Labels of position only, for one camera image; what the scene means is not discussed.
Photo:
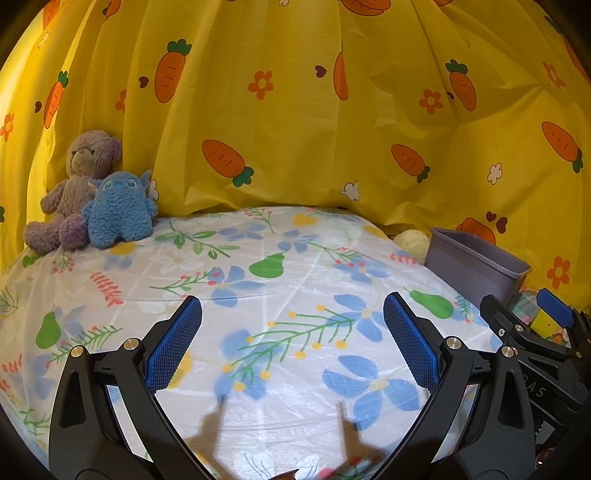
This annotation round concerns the floral plastic tablecloth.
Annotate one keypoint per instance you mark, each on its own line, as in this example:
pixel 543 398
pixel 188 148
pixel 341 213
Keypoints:
pixel 295 286

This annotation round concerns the grey plastic bin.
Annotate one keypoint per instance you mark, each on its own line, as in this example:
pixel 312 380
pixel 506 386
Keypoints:
pixel 475 263

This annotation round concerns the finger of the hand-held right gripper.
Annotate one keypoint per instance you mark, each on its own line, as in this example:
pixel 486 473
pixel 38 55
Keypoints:
pixel 554 303
pixel 503 319

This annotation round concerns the cream plush toy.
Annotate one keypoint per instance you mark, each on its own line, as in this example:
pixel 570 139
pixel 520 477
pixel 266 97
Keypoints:
pixel 411 240

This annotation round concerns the blue plush toy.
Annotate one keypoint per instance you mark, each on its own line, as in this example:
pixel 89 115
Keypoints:
pixel 122 212

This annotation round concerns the yellow carrot print curtain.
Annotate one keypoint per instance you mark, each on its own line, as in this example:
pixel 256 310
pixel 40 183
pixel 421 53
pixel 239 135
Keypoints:
pixel 300 115

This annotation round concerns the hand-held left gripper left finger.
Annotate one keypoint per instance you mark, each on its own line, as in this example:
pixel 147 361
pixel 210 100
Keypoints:
pixel 175 344

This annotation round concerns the purple teddy bear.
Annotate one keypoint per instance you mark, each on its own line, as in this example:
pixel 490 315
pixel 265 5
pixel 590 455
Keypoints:
pixel 78 184

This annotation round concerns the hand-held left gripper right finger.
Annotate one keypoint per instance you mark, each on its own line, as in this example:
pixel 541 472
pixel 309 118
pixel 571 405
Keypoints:
pixel 411 344

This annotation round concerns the green checked packet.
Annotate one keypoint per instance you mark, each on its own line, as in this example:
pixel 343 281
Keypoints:
pixel 524 300

